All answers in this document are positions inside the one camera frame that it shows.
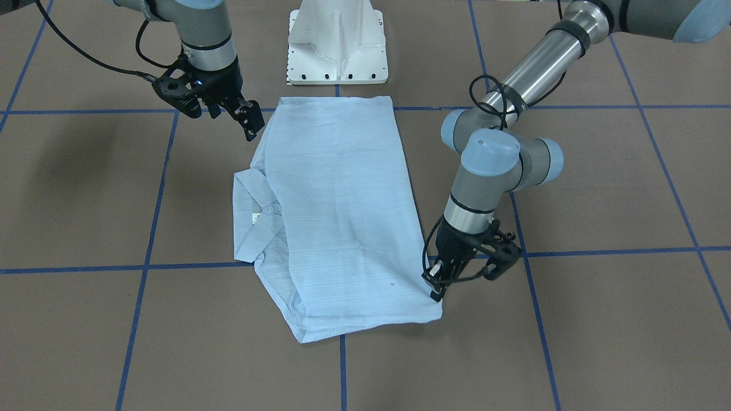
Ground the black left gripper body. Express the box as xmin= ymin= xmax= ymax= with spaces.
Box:
xmin=435 ymin=216 xmax=485 ymax=286

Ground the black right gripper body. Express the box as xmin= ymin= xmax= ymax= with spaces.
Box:
xmin=193 ymin=60 xmax=244 ymax=120

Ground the light blue button-up shirt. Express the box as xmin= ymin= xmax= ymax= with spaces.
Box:
xmin=232 ymin=96 xmax=442 ymax=344

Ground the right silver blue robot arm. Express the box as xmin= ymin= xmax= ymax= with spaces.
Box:
xmin=113 ymin=1 xmax=266 ymax=142

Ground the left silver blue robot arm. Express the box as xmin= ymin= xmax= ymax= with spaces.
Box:
xmin=422 ymin=1 xmax=729 ymax=302

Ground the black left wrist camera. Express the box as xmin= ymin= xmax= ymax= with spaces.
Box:
xmin=475 ymin=219 xmax=523 ymax=281

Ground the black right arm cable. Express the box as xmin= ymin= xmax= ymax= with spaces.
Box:
xmin=34 ymin=0 xmax=183 ymax=80

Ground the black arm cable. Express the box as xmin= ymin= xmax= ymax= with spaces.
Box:
xmin=421 ymin=74 xmax=566 ymax=283
xmin=34 ymin=0 xmax=183 ymax=80

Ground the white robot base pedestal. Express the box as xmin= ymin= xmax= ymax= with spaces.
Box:
xmin=286 ymin=1 xmax=389 ymax=86

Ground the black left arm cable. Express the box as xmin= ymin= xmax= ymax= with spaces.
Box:
xmin=421 ymin=74 xmax=566 ymax=283

